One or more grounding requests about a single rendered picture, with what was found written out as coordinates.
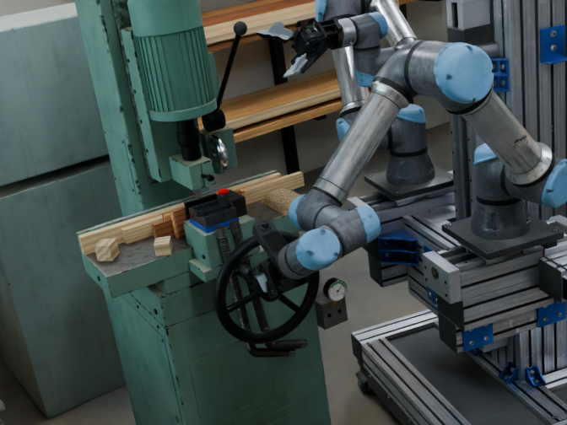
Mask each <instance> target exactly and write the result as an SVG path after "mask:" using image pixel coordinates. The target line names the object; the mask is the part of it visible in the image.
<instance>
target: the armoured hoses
mask: <svg viewBox="0 0 567 425"><path fill-rule="evenodd" d="M229 226H230V229H231V232H232V234H233V237H234V239H235V240H234V241H235V246H236V247H237V246H238V245H239V244H241V243H242V242H243V241H245V240H244V238H243V235H242V233H241V227H240V222H239V221H238V220H234V221H231V222H230V223H229ZM214 229H215V232H216V235H217V239H218V242H219V246H220V249H221V250H220V251H221V254H222V258H223V261H224V262H225V260H226V259H227V257H228V256H229V255H230V253H231V252H230V246H229V243H228V240H227V239H228V238H227V235H226V233H225V228H224V225H219V226H217V227H215V228H214ZM240 262H241V263H244V264H246V265H248V266H250V267H251V263H250V262H251V261H250V258H249V256H248V254H246V255H245V256H244V257H243V258H242V259H241V260H240ZM251 268H252V267H251ZM245 279H246V283H247V287H248V290H249V293H250V294H251V293H253V292H255V291H254V287H253V286H252V285H251V279H252V276H251V277H246V276H245ZM229 285H230V289H231V292H232V296H233V299H234V301H235V302H237V301H239V300H241V299H243V297H242V292H241V290H240V284H239V281H238V278H237V274H236V271H235V269H234V270H233V271H232V273H231V275H230V278H229ZM252 303H253V308H254V310H255V313H256V318H257V321H258V325H259V328H260V330H261V332H265V331H269V330H270V329H269V326H268V323H267V317H266V316H265V313H264V312H265V311H264V308H263V306H262V300H261V297H259V298H257V299H254V300H252ZM236 312H237V315H238V317H239V322H240V326H241V328H242V329H244V330H246V331H251V327H250V322H249V320H248V315H247V313H246V307H245V305H243V306H241V307H239V308H238V309H237V311H236ZM251 332H252V331H251ZM245 344H246V348H247V351H248V352H249V353H250V355H252V356H253V357H256V358H274V357H293V356H295V352H296V351H295V348H306V347H307V346H308V341H307V340H306V339H297V340H282V341H274V342H269V343H265V346H267V348H257V347H256V344H253V343H247V342H245Z"/></svg>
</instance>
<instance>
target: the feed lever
mask: <svg viewBox="0 0 567 425"><path fill-rule="evenodd" d="M234 32H235V39H234V43H233V45H232V49H231V52H230V55H229V60H228V63H227V66H226V69H225V72H224V77H223V81H222V83H221V87H220V90H219V95H218V98H217V101H216V102H217V109H216V110H214V111H212V112H210V113H208V114H206V115H204V116H202V124H203V127H204V128H205V130H206V131H208V132H212V131H216V130H218V129H222V128H224V127H225V124H226V120H225V116H224V112H223V111H222V110H221V109H220V105H221V102H222V99H223V96H224V91H225V88H226V85H227V82H228V79H229V76H230V71H231V68H232V65H233V62H234V59H235V54H236V51H237V48H238V45H239V42H240V38H241V36H242V35H244V34H245V33H246V32H247V25H246V23H244V22H242V21H238V22H236V23H235V25H234Z"/></svg>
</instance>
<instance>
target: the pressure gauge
mask: <svg viewBox="0 0 567 425"><path fill-rule="evenodd" d="M337 290H339V291H338V292H337ZM346 292H347V285H346V283H345V282H344V281H341V280H340V279H338V278H336V277H333V278H330V279H329V280H327V282H326V283H325V285H324V288H323V293H324V295H325V296H326V297H327V298H328V299H330V300H331V302H332V304H336V303H337V302H338V301H340V300H342V299H343V298H344V296H345V295H346Z"/></svg>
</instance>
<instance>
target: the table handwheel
mask: <svg viewBox="0 0 567 425"><path fill-rule="evenodd" d="M279 233H280V234H281V235H282V236H283V237H284V239H285V240H286V242H287V243H288V244H290V243H291V242H293V241H295V240H296V239H298V238H299V236H297V235H295V234H292V233H290V232H286V231H281V230H279ZM259 245H260V244H259V242H258V241H257V239H256V238H255V236H254V235H253V236H251V237H250V238H248V239H246V240H245V241H243V242H242V243H241V244H239V245H238V246H237V247H236V248H235V249H234V250H233V251H232V252H231V253H230V254H229V256H228V257H227V259H226V260H225V262H224V264H223V265H222V267H221V269H220V271H219V274H218V277H217V280H216V283H215V288H214V306H215V310H216V314H217V316H218V318H219V321H220V323H221V325H222V326H223V328H224V329H225V330H226V331H227V332H228V333H229V334H230V335H232V336H233V337H235V338H236V339H238V340H240V341H243V342H247V343H253V344H263V343H269V342H274V341H276V340H278V339H280V338H282V337H284V336H286V335H288V334H289V333H290V332H291V331H293V330H294V329H295V328H296V327H297V326H298V325H299V324H300V323H301V322H302V321H303V320H304V319H305V317H306V316H307V315H308V314H309V312H310V310H311V308H312V306H313V304H314V302H315V300H316V295H317V292H318V288H319V282H320V273H319V271H316V272H313V273H311V274H310V275H308V278H309V279H310V281H309V282H308V287H307V290H306V294H305V297H304V299H303V302H302V303H301V305H300V307H299V306H298V305H296V304H295V303H293V302H292V301H291V300H289V299H288V298H287V297H285V296H284V295H283V294H279V295H278V296H276V297H274V298H271V299H270V297H269V295H268V293H267V292H266V293H265V292H263V290H262V287H261V285H260V284H259V282H258V281H257V279H256V278H255V277H254V276H253V275H252V279H251V285H252V286H253V287H254V291H255V292H253V293H251V294H249V295H247V296H246V297H244V298H243V299H241V300H239V301H237V302H235V303H233V304H231V305H230V306H228V307H227V305H226V289H227V285H228V281H229V279H230V275H231V273H232V271H233V270H234V269H235V266H236V264H237V263H238V262H239V261H240V260H241V259H242V258H243V257H244V256H245V255H246V254H247V253H248V252H249V251H251V250H253V249H255V248H256V247H257V246H259ZM236 274H237V275H238V276H239V277H241V278H242V279H244V280H246V279H245V276H244V275H243V274H242V273H241V272H240V271H237V272H236ZM259 297H261V298H262V299H264V300H265V301H267V302H273V301H275V300H277V299H278V300H280V301H281V302H283V303H284V304H286V305H287V306H288V307H290V308H291V309H292V310H293V311H294V312H295V313H294V315H293V316H292V317H291V318H290V319H289V320H288V321H286V322H285V323H284V324H282V325H281V326H279V327H277V328H275V329H273V330H270V331H265V332H251V331H246V330H244V329H242V328H240V327H239V326H238V325H237V324H236V323H235V322H234V321H233V320H232V319H231V317H230V313H231V312H233V311H234V310H236V309H238V308H239V307H241V306H243V305H245V304H247V303H249V302H251V301H252V300H254V299H257V298H259Z"/></svg>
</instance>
